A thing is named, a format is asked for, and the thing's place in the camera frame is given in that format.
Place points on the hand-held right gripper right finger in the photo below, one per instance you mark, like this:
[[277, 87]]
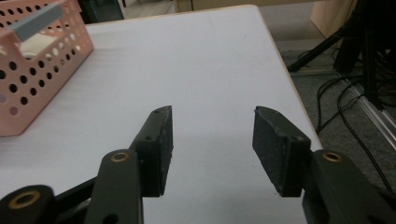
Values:
[[277, 149]]

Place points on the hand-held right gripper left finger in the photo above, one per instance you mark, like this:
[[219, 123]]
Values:
[[155, 149]]

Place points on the pink perforated plastic basket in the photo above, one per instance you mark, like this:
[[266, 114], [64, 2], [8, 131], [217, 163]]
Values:
[[40, 93]]

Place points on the black tripod stand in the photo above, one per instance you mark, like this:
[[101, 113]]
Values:
[[370, 46]]

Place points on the light wooden cabinet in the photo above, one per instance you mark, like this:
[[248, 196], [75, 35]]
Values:
[[330, 15]]

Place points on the dark green furniture piece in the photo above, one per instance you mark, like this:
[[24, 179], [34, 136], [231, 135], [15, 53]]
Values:
[[99, 11]]

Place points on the white item in basket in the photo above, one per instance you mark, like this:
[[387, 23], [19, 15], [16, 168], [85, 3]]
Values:
[[35, 46]]

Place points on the silver metal rail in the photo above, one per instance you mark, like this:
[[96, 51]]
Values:
[[373, 113]]

